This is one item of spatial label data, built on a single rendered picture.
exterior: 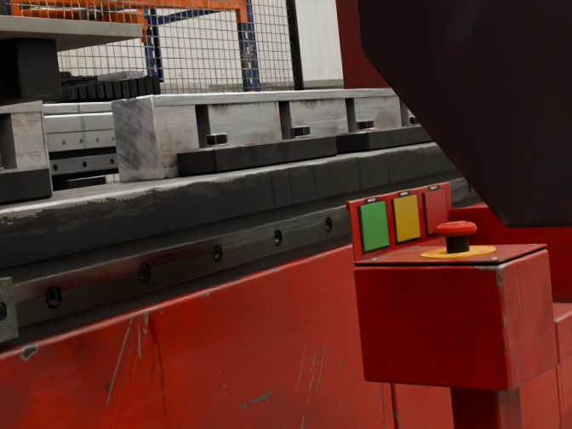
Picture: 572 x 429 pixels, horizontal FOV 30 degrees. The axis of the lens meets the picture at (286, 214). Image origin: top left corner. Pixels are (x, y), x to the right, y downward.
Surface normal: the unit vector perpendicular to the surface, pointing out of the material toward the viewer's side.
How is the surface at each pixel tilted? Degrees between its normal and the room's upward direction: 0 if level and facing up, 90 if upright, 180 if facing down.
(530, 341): 90
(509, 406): 90
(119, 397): 90
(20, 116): 90
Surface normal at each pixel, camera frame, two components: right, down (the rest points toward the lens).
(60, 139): 0.86, -0.05
